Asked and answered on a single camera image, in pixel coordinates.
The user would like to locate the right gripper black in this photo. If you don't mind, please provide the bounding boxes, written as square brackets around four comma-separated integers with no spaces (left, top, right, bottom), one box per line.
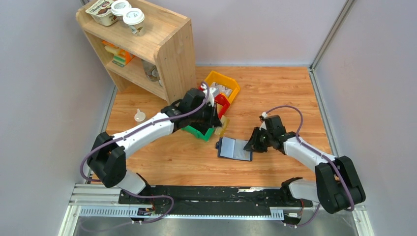
[243,127,273,153]

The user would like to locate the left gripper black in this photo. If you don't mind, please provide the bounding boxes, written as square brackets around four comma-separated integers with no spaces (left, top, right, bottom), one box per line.
[189,101,222,128]

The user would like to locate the yellow VIP card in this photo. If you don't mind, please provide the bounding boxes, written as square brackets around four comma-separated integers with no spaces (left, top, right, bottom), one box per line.
[214,115,230,137]

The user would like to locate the navy blue card holder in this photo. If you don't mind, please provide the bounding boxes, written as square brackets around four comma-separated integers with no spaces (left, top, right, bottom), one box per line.
[215,137,253,162]

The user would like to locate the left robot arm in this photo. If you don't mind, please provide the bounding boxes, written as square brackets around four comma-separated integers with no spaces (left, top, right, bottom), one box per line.
[83,85,222,204]

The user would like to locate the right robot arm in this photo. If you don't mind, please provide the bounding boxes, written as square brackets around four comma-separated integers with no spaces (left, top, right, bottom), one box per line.
[243,115,366,214]

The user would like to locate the green plastic bin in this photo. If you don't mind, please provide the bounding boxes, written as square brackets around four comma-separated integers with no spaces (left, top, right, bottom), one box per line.
[182,125,215,142]

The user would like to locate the red plastic bin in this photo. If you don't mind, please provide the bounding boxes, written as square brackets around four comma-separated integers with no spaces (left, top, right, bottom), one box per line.
[197,84,231,123]

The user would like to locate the white sachet in yellow bin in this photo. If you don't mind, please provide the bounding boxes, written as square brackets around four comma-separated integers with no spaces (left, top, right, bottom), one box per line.
[210,82,233,98]

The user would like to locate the yellow plastic bin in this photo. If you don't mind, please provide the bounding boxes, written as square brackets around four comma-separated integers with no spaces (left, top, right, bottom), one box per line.
[204,71,240,104]

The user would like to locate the clear squeeze bottle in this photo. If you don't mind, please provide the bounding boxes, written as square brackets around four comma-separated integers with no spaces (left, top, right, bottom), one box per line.
[134,109,146,123]

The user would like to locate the wooden shelf unit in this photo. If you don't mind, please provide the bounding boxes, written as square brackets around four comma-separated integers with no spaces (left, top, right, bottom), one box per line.
[75,0,197,104]

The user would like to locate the glass jar on shelf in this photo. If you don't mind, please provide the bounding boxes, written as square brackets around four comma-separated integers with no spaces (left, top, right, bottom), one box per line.
[142,59,160,82]

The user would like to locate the orange snack package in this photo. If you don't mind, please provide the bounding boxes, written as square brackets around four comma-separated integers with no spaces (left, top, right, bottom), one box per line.
[102,40,135,67]

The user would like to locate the white lidded paper cup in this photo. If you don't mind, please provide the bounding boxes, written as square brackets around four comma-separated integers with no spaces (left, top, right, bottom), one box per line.
[111,0,132,28]

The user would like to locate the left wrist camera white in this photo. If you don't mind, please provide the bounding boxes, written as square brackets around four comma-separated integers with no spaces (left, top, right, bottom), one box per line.
[206,87,220,107]

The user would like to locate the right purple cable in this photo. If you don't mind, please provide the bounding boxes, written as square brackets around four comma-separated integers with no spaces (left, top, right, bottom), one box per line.
[260,105,356,229]

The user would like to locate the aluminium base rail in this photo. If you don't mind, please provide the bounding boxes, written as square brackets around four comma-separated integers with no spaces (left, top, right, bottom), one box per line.
[59,184,375,236]

